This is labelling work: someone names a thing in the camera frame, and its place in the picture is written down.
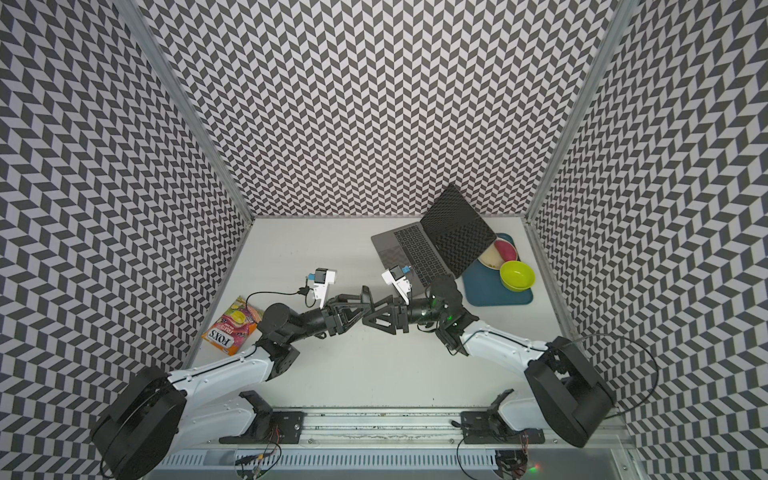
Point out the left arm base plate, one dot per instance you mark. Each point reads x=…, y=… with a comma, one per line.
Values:
x=281, y=427

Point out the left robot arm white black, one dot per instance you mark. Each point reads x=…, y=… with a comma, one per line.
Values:
x=159, y=413

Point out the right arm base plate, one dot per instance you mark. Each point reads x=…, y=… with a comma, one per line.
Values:
x=485, y=427

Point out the grey laptop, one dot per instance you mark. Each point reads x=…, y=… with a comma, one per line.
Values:
x=445, y=241

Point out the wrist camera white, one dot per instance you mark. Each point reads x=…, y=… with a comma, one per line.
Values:
x=320, y=281
x=397, y=278

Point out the teal tray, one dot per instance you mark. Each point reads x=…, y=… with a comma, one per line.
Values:
x=483, y=288

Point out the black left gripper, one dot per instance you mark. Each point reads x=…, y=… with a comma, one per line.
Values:
x=336, y=321

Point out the lime green bowl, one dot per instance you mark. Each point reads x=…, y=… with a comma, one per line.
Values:
x=517, y=276

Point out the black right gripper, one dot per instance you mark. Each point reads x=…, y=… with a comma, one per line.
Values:
x=398, y=316

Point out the Fox's candy bag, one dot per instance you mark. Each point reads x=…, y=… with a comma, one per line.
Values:
x=230, y=332

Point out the aluminium front rail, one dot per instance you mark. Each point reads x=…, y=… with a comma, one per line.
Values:
x=376, y=428

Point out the beige plate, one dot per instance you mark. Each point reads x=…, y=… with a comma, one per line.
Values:
x=491, y=258

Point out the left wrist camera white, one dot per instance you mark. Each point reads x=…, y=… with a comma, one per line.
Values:
x=320, y=281

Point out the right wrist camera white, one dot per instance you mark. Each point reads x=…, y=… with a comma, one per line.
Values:
x=397, y=278

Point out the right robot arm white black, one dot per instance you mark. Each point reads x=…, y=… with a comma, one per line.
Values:
x=568, y=394

